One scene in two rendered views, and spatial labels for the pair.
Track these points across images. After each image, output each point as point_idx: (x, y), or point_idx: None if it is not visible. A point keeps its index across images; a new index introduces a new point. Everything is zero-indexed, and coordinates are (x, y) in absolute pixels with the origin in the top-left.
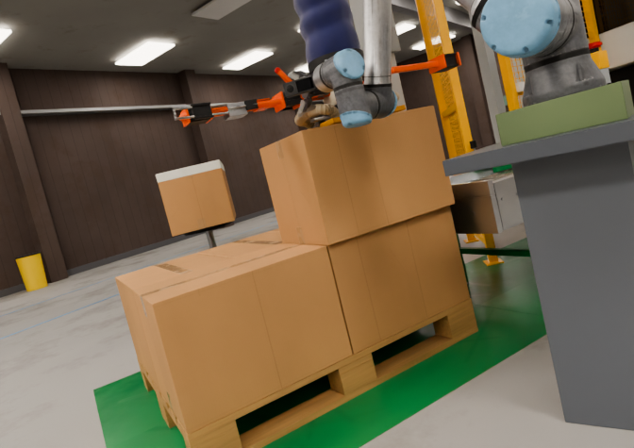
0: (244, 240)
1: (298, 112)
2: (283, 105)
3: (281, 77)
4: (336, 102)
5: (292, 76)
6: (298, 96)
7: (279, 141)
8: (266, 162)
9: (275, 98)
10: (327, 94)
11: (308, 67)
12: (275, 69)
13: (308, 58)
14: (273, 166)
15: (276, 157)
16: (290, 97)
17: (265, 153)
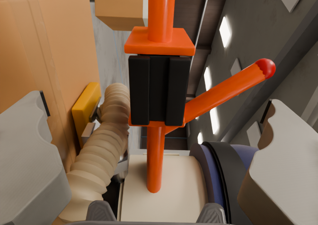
0: None
1: (23, 102)
2: (136, 43)
3: (236, 75)
4: (123, 204)
5: (288, 139)
6: (158, 114)
7: None
8: None
9: (177, 32)
10: (149, 186)
11: (226, 146)
12: (272, 63)
13: (247, 156)
14: None
15: None
16: (162, 82)
17: None
